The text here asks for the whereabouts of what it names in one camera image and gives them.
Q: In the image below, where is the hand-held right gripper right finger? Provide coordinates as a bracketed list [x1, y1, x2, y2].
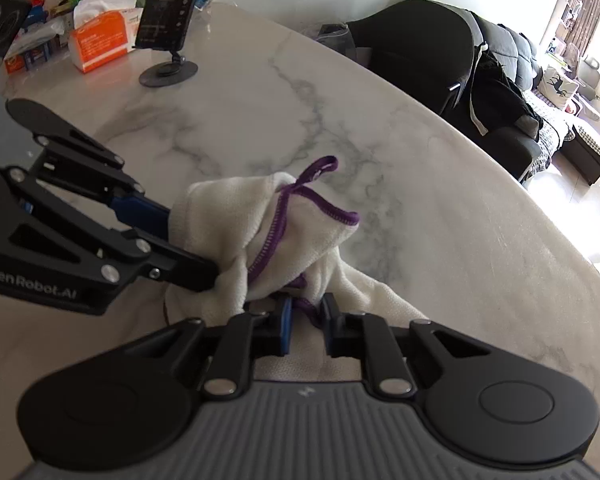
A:
[321, 292, 487, 403]

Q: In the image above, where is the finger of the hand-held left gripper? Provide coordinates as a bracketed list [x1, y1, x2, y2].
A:
[6, 98, 172, 235]
[0, 194, 220, 317]

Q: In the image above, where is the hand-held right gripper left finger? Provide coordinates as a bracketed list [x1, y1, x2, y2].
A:
[130, 296, 296, 402]

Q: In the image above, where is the white towel with purple edge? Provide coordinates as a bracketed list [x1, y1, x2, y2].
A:
[164, 156, 430, 384]

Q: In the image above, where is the white plastic bag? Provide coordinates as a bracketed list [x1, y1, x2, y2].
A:
[10, 14, 76, 56]

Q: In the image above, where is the blue plastic rack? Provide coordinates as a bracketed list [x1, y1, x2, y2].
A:
[20, 42, 56, 69]

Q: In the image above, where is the orange tissue box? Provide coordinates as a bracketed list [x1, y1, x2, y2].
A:
[69, 0, 146, 75]

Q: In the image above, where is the black phone stand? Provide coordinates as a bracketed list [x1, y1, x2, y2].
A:
[139, 45, 200, 89]

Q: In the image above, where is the dark grey sofa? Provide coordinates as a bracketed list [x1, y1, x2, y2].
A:
[472, 10, 581, 183]

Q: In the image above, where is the black round chair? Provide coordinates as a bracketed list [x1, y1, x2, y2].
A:
[345, 0, 483, 128]

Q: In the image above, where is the patterned sofa blanket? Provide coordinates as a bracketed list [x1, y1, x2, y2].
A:
[522, 90, 578, 181]

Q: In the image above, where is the checkered ottoman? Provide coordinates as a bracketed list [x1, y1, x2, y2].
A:
[560, 120, 600, 186]

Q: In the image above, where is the white deer print cushion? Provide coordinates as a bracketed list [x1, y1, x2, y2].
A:
[536, 65, 580, 111]

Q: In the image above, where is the grey recliner chair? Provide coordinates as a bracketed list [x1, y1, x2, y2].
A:
[562, 42, 600, 121]

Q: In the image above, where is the cluttered white shelf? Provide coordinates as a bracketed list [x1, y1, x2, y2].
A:
[547, 0, 588, 56]

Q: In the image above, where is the black garment with white strap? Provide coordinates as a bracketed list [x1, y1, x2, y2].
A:
[467, 42, 531, 136]

